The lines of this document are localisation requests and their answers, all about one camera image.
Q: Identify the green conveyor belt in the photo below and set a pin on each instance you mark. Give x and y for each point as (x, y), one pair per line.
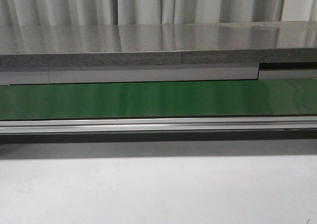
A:
(159, 99)

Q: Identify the grey stone countertop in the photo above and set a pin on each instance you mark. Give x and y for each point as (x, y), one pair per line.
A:
(43, 47)

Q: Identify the grey cabinet front panel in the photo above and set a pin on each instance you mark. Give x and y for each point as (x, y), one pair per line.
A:
(156, 73)

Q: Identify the white pleated curtain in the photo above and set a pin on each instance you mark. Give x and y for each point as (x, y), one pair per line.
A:
(125, 12)

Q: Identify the aluminium conveyor side rail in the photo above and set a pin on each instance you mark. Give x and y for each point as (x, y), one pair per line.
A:
(158, 124)

